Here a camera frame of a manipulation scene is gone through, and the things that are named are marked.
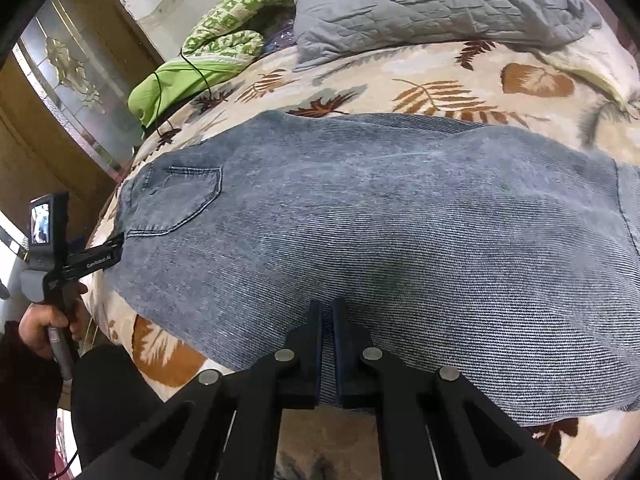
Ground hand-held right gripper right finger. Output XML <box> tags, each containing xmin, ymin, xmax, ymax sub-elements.
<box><xmin>332</xmin><ymin>297</ymin><xmax>576</xmax><ymax>480</ymax></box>

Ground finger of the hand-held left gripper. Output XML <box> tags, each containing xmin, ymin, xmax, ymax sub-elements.
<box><xmin>62</xmin><ymin>234</ymin><xmax>126</xmax><ymax>283</ymax></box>

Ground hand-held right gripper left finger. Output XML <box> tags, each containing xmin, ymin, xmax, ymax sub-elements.
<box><xmin>75</xmin><ymin>299</ymin><xmax>325</xmax><ymax>480</ymax></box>

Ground grey-blue denim pants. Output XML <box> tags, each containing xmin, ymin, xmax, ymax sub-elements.
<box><xmin>107</xmin><ymin>110</ymin><xmax>640</xmax><ymax>428</ymax></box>

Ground person's left forearm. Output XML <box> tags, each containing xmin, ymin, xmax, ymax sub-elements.
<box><xmin>0</xmin><ymin>320</ymin><xmax>63</xmax><ymax>480</ymax></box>

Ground person's left hand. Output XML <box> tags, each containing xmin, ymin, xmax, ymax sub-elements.
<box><xmin>19</xmin><ymin>302</ymin><xmax>87</xmax><ymax>361</ymax></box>

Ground person's dark trouser leg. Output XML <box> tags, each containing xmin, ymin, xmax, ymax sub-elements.
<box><xmin>70</xmin><ymin>344</ymin><xmax>171</xmax><ymax>480</ymax></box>

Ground wooden door with decorative glass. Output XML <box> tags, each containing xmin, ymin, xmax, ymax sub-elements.
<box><xmin>0</xmin><ymin>0</ymin><xmax>166</xmax><ymax>241</ymax></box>

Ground green patterned quilt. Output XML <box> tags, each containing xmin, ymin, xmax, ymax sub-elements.
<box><xmin>127</xmin><ymin>0</ymin><xmax>298</xmax><ymax>128</ymax></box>

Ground leaf print blanket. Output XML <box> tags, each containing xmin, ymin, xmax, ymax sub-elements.
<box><xmin>82</xmin><ymin>35</ymin><xmax>640</xmax><ymax>480</ymax></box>

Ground purple patterned cloth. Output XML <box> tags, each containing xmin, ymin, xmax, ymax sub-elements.
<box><xmin>262</xmin><ymin>20</ymin><xmax>298</xmax><ymax>56</ymax></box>

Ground grey quilted pillow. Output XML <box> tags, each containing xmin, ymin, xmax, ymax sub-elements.
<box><xmin>292</xmin><ymin>0</ymin><xmax>603</xmax><ymax>72</ymax></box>

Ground thin black cable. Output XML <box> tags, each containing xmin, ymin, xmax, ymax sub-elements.
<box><xmin>140</xmin><ymin>50</ymin><xmax>216</xmax><ymax>136</ymax></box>

